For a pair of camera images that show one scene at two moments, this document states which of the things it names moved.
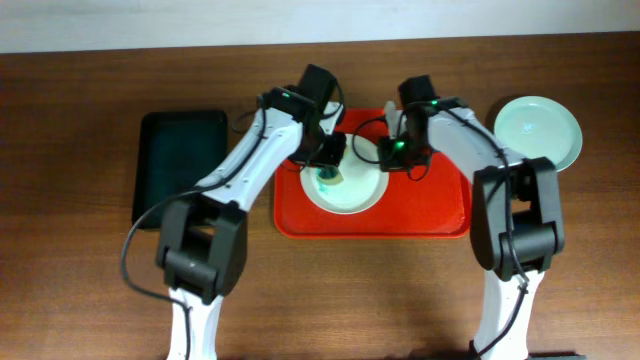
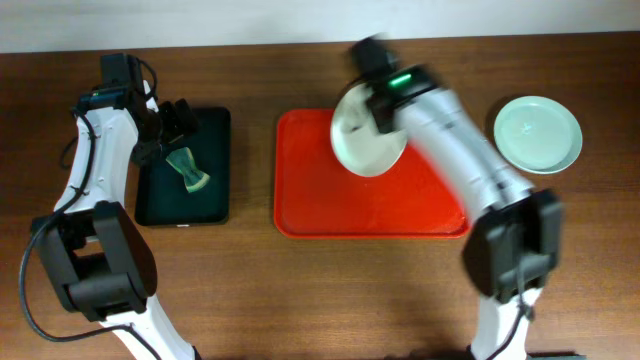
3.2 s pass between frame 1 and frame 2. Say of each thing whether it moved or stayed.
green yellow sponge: moved
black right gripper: moved
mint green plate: stayed
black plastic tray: stayed
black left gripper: moved
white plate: moved
